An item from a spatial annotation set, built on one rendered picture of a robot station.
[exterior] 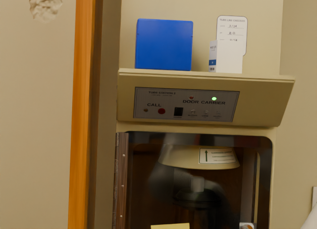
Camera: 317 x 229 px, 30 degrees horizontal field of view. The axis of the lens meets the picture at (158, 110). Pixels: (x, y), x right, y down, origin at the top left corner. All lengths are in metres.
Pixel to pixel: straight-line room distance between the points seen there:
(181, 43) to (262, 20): 0.21
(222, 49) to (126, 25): 0.20
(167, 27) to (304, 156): 0.75
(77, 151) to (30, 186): 0.57
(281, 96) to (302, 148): 0.58
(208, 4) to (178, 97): 0.21
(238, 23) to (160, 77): 0.22
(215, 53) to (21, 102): 0.68
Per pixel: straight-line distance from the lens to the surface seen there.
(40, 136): 1.62
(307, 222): 0.48
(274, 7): 1.21
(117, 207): 1.18
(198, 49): 1.17
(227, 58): 1.10
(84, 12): 1.08
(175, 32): 1.06
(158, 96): 1.09
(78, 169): 1.09
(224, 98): 1.10
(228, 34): 1.18
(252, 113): 1.14
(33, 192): 1.64
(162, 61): 1.06
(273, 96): 1.11
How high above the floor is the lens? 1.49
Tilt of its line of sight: 3 degrees down
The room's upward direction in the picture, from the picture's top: 3 degrees clockwise
